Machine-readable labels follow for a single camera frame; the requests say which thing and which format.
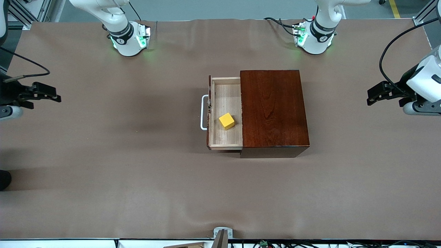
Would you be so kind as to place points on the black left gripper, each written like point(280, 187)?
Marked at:
point(401, 86)

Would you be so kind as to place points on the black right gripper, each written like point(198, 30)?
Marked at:
point(10, 93)

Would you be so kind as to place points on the yellow wooden block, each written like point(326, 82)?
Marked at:
point(226, 121)

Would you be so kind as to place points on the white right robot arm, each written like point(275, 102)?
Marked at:
point(127, 44)

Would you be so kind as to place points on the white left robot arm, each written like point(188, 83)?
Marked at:
point(318, 41)

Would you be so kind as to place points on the aluminium profile bar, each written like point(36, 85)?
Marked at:
point(422, 17)

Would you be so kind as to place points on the black round object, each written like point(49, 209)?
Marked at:
point(4, 179)

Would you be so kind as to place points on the dark brown wooden cabinet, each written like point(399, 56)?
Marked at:
point(275, 117)

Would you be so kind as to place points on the brown table cover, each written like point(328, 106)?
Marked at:
point(137, 193)

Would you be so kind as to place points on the green connector plug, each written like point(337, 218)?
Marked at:
point(263, 244)

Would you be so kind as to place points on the brown cardboard piece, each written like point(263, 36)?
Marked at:
point(186, 245)

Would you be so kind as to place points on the aluminium frame rack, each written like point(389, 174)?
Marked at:
point(34, 10)

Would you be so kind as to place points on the grey metal bracket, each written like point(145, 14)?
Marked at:
point(217, 230)

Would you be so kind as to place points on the grey wooden post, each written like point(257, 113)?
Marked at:
point(220, 241)

